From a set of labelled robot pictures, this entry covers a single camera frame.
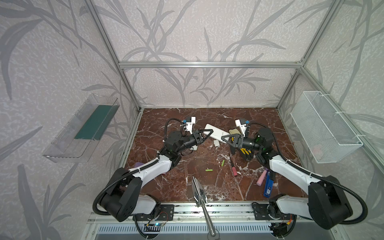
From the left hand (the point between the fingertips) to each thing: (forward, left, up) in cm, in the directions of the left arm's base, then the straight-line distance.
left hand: (213, 129), depth 70 cm
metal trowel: (-24, +6, -29) cm, 38 cm away
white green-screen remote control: (0, -2, -3) cm, 3 cm away
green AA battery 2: (-4, -8, -30) cm, 31 cm away
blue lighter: (-19, -31, -26) cm, 44 cm away
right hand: (-1, -5, -4) cm, 7 cm away
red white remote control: (+6, +10, -30) cm, 32 cm away
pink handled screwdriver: (-8, -14, -29) cm, 33 cm away
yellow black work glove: (0, -23, -26) cm, 35 cm away
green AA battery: (-9, +1, -30) cm, 32 cm away
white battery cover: (+9, -4, -29) cm, 31 cm away
